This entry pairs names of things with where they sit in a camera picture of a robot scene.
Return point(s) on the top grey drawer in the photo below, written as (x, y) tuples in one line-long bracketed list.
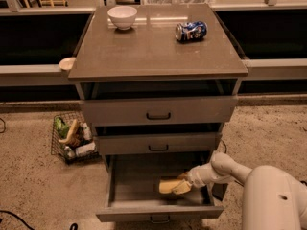
[(158, 111)]

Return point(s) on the yellow banana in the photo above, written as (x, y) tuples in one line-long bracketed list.
[(72, 137)]

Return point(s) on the white packet in basket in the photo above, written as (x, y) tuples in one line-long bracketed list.
[(85, 149)]

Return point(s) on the yellow sponge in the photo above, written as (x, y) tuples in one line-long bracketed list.
[(167, 186)]

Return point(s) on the white ceramic bowl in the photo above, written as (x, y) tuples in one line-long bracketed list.
[(122, 17)]

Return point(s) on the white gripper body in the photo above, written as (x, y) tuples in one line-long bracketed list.
[(196, 178)]

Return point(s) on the green snack bag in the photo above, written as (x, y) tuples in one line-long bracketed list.
[(61, 127)]

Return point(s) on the blue soda can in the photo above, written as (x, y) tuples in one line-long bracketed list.
[(191, 31)]

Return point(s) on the middle grey drawer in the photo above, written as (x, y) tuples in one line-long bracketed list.
[(157, 143)]

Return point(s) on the grey drawer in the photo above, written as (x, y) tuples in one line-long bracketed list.
[(157, 143), (133, 189), (158, 111)]

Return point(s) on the bottom grey drawer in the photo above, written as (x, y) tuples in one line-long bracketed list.
[(133, 189)]

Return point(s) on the black wire basket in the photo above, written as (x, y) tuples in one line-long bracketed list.
[(68, 155)]

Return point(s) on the white bottle in basket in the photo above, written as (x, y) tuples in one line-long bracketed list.
[(86, 132)]

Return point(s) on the grey drawer cabinet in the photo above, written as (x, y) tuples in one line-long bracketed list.
[(147, 62)]

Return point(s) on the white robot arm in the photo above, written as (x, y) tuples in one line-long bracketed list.
[(272, 199)]

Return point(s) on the black power adapter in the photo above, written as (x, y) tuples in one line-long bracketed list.
[(219, 190)]

